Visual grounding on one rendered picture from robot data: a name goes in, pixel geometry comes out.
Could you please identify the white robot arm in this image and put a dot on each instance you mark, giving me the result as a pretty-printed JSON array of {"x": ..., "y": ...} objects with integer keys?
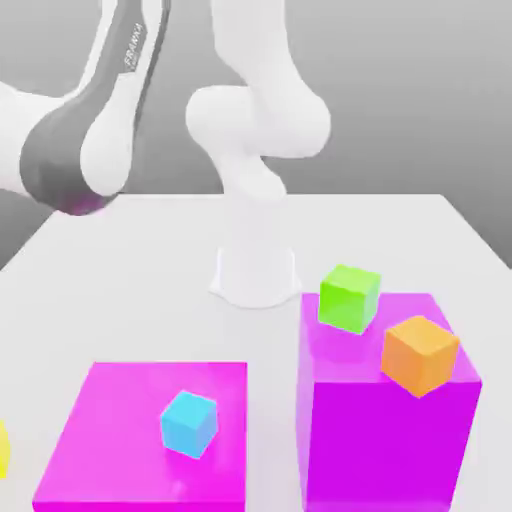
[{"x": 256, "y": 120}]

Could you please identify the small green cube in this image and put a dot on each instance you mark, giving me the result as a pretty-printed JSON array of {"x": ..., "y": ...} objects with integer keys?
[{"x": 347, "y": 300}]

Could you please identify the small cyan cube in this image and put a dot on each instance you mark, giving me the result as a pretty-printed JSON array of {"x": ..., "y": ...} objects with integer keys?
[{"x": 188, "y": 424}]

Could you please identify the small orange cube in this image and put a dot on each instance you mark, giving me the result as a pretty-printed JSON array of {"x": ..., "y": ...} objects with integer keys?
[{"x": 418, "y": 356}]

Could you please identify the small yellow cube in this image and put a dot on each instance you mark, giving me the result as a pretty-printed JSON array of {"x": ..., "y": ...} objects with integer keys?
[{"x": 2, "y": 450}]

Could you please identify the large purple box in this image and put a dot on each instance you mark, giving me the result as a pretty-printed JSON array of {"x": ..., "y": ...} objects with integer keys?
[{"x": 384, "y": 440}]

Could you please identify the large magenta box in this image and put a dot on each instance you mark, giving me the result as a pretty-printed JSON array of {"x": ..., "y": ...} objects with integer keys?
[{"x": 120, "y": 440}]

